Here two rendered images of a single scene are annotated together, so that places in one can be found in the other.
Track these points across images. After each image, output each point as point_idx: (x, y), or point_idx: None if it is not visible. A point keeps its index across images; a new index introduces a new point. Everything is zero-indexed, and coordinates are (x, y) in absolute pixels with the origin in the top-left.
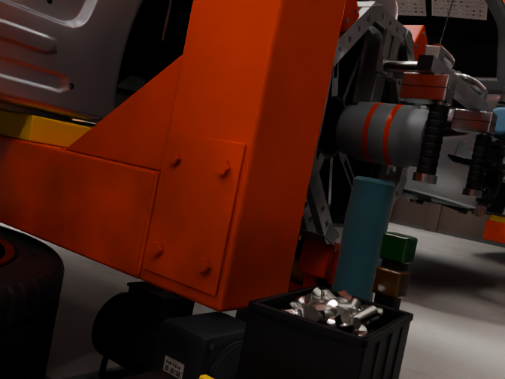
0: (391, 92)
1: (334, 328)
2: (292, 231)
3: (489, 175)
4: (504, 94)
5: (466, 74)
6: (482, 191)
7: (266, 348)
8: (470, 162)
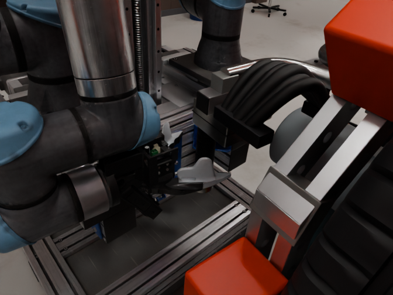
0: (353, 178)
1: (351, 122)
2: None
3: (138, 189)
4: (134, 72)
5: (279, 57)
6: (156, 200)
7: None
8: (213, 157)
